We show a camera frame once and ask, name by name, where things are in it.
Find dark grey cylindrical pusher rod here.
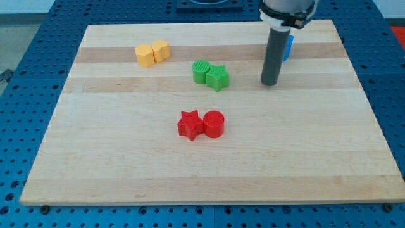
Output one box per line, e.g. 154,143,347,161
261,28,290,86

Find green star block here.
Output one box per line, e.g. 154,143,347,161
206,65,230,92

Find green circle block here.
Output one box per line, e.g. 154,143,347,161
192,60,210,84

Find red circle block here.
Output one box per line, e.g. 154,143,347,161
203,110,225,138

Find red star block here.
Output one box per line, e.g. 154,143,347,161
177,110,204,141

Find yellow hexagon block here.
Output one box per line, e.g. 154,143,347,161
135,44,155,67

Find blue block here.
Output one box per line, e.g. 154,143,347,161
283,35,294,62

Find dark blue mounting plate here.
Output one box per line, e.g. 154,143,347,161
175,0,244,11

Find wooden board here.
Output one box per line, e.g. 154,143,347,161
20,20,404,206

